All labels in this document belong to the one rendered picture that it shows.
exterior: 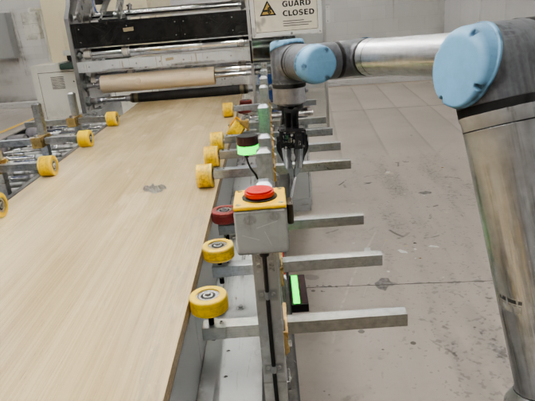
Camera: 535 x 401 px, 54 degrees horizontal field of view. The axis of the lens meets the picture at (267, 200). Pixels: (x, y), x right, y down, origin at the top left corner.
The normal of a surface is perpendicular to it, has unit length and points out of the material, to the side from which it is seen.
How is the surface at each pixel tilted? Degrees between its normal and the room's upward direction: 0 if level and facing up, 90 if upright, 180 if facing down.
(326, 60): 90
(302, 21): 90
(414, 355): 0
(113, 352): 0
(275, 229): 90
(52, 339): 0
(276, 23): 90
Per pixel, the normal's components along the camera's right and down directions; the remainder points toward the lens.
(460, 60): -0.93, 0.07
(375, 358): -0.07, -0.94
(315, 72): 0.32, 0.30
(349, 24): -0.06, 0.35
